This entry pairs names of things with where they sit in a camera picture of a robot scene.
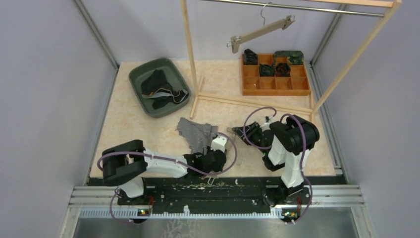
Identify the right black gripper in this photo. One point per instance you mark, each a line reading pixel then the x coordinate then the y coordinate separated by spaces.
pixel 251 129

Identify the grey striped underwear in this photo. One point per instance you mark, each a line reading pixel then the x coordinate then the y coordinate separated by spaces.
pixel 198 136

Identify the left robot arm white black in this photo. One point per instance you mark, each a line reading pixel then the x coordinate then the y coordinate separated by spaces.
pixel 122 165

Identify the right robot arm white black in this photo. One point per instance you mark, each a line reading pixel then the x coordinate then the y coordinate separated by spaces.
pixel 283 145

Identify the black underwear orange trim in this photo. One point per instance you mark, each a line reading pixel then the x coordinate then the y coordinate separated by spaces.
pixel 160 91

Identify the wooden compartment tray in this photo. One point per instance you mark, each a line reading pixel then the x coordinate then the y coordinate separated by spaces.
pixel 254 85

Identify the rolled dark sock middle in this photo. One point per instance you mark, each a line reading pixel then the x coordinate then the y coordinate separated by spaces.
pixel 266 70

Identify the rolled black red sock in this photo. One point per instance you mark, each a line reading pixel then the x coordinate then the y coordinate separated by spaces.
pixel 282 69

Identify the rolled black sock top-left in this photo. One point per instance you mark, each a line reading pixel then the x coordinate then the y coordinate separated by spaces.
pixel 250 57

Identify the folded green camouflage cloth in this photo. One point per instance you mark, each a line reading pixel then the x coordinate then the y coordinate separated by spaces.
pixel 293 57

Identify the green plastic basin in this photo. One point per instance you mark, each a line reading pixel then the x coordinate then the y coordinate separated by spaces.
pixel 174 77

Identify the metal hanging rod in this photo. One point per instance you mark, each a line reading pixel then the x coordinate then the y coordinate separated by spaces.
pixel 303 8

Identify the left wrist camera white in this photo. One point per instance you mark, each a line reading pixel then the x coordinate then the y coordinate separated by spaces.
pixel 219 143

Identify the wooden clothes rack frame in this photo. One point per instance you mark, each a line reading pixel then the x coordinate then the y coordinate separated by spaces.
pixel 390 6

